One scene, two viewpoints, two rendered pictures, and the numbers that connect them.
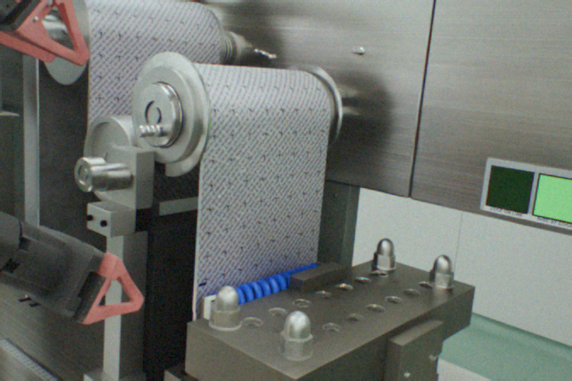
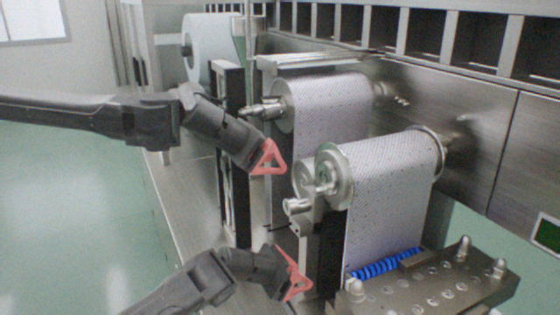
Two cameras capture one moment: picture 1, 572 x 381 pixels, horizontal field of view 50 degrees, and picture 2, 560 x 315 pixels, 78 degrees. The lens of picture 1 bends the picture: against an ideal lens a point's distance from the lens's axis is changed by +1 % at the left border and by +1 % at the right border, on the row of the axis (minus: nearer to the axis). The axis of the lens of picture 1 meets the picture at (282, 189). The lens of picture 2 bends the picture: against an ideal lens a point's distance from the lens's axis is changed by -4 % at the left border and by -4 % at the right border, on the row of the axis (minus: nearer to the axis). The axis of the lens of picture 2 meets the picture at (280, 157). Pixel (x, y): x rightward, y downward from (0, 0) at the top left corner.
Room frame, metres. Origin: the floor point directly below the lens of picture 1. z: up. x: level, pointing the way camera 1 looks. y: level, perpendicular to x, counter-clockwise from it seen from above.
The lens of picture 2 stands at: (0.06, -0.02, 1.60)
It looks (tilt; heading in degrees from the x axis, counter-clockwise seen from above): 25 degrees down; 23
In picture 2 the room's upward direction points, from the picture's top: straight up
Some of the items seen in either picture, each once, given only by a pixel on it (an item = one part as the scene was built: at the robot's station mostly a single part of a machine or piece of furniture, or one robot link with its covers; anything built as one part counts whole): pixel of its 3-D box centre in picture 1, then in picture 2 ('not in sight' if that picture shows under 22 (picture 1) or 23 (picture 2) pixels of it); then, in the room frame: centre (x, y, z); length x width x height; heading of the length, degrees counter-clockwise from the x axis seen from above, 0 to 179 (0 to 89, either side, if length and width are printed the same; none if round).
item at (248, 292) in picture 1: (271, 288); (388, 265); (0.76, 0.00, 1.03); 0.21 x 0.04 x 0.03; 139
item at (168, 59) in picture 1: (168, 115); (332, 176); (0.72, 0.14, 1.25); 0.15 x 0.01 x 0.15; 49
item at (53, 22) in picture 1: (42, 32); (271, 108); (0.87, 0.35, 1.33); 0.06 x 0.06 x 0.06; 49
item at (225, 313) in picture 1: (226, 305); (357, 288); (0.63, 0.05, 1.05); 0.04 x 0.04 x 0.04
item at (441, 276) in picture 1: (442, 270); (500, 266); (0.82, -0.24, 1.05); 0.04 x 0.04 x 0.04
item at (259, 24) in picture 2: not in sight; (248, 25); (1.27, 0.62, 1.50); 0.14 x 0.14 x 0.06
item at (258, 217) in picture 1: (265, 224); (387, 231); (0.78, 0.02, 1.11); 0.23 x 0.01 x 0.18; 139
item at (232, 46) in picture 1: (213, 49); (369, 94); (1.11, 0.14, 1.33); 0.07 x 0.07 x 0.07; 49
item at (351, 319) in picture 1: (346, 323); (430, 295); (0.73, -0.10, 1.00); 0.40 x 0.16 x 0.06; 139
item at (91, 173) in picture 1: (91, 173); (290, 206); (0.69, 0.22, 1.18); 0.04 x 0.02 x 0.04; 49
